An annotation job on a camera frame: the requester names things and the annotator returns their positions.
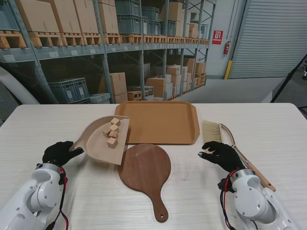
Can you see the red fire extinguisher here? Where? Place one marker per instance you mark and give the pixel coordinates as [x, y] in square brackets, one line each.
[226, 48]

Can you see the tall cardboard box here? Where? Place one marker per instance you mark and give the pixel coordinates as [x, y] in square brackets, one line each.
[108, 19]

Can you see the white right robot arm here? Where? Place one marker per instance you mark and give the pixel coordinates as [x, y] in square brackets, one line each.
[254, 201]

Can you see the grey roller shutter door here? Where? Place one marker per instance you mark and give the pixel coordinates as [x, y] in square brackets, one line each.
[271, 38]

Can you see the grey metal shelving rack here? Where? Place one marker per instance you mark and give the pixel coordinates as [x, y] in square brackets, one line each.
[105, 48]

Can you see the black tripod leg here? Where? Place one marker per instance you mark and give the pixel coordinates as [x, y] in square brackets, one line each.
[287, 79]

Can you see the white curved panel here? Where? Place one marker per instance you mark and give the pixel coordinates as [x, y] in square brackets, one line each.
[16, 86]

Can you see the orange-brown plastic tray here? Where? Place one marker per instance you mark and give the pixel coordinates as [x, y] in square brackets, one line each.
[163, 122]

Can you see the round dark wooden cutting board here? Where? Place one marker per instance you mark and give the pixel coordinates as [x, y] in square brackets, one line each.
[146, 182]

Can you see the stacked grey plastic crates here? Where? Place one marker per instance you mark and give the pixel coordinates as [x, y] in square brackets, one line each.
[128, 19]

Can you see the beige plastic dustpan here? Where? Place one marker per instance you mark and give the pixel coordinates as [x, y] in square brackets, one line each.
[98, 148]

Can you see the red wall sign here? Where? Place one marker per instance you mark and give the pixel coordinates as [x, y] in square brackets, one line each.
[217, 37]

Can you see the orange wooden pallet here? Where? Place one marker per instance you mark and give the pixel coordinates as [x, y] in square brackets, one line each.
[134, 95]

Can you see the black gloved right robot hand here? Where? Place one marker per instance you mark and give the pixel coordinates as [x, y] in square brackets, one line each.
[223, 155]

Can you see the white plastic crate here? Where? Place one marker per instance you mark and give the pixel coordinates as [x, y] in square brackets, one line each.
[100, 98]

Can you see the cardboard box with tape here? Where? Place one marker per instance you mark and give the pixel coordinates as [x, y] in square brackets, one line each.
[118, 88]

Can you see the yellow post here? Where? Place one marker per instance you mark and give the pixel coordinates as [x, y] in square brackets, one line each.
[228, 70]

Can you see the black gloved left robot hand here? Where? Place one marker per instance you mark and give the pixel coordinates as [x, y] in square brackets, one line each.
[58, 153]

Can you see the small wood block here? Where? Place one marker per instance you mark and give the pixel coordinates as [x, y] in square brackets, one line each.
[106, 132]
[114, 128]
[112, 142]
[113, 134]
[115, 121]

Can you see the grey plastic crate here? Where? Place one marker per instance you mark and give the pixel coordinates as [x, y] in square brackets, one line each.
[67, 90]

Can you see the large cardboard box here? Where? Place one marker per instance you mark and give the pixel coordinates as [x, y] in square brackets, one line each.
[67, 15]
[86, 15]
[37, 14]

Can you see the low cardboard box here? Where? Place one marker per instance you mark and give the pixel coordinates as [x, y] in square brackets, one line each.
[156, 86]

